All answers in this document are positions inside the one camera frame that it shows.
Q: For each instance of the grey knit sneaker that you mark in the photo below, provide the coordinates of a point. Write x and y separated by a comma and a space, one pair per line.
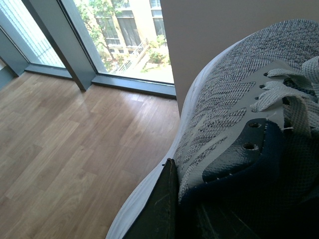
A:
247, 148

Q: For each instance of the left window with dark frame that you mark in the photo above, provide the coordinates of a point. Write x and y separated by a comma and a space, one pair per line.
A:
117, 43

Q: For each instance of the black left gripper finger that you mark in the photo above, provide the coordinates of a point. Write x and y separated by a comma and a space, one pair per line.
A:
157, 218

